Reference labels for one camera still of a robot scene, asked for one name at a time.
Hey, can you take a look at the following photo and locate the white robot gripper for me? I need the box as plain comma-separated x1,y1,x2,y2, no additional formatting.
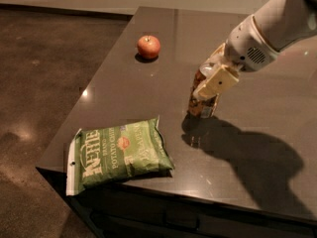
193,15,279,100

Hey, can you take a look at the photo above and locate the dark cabinet drawer front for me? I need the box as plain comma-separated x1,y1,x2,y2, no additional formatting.
67,184,317,238

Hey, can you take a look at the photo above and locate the orange soda can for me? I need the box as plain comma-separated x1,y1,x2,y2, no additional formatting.
187,68,222,119

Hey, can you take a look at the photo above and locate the green jalapeno chip bag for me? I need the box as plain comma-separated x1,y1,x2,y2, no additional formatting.
66,117,173,196

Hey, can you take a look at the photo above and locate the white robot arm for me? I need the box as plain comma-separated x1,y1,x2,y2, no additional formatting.
193,0,317,100

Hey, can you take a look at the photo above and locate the red apple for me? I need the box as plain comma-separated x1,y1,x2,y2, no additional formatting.
137,35,160,60

